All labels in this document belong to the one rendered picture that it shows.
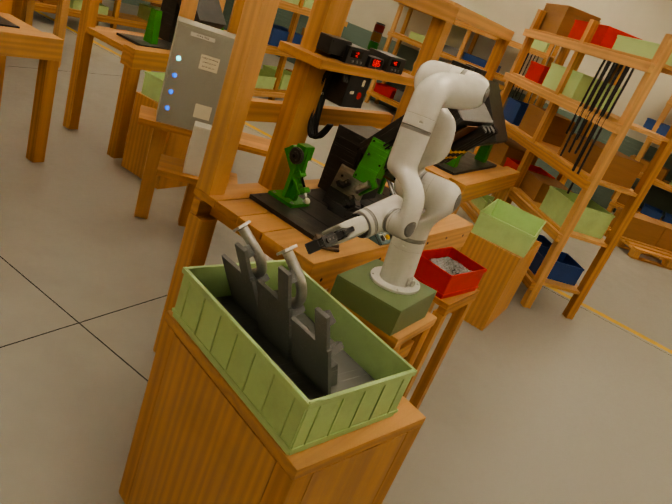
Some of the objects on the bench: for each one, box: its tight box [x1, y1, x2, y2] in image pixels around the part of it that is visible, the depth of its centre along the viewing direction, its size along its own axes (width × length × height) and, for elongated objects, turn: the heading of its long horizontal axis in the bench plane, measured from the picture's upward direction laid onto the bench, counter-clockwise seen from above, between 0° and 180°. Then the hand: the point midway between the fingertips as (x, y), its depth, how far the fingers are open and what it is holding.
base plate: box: [249, 186, 426, 240], centre depth 297 cm, size 42×110×2 cm, turn 105°
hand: (317, 244), depth 161 cm, fingers open, 8 cm apart
